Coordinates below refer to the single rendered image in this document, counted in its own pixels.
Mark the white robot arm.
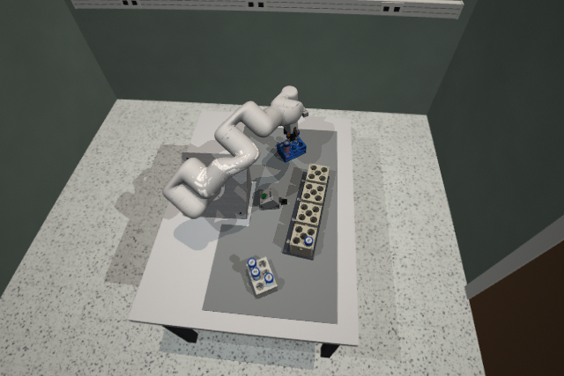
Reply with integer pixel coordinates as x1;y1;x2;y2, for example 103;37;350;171
162;86;308;219

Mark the white tube rack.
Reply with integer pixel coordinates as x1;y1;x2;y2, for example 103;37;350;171
247;257;278;299

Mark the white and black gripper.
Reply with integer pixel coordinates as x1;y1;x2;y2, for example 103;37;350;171
283;122;298;142

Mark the beige square adapter with holes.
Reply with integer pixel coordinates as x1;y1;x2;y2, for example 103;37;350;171
306;164;330;186
295;202;322;228
301;182;326;206

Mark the grey flat mat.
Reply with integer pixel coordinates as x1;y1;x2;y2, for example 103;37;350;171
202;126;338;324

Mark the blue tube rack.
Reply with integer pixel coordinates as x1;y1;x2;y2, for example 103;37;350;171
277;138;307;162

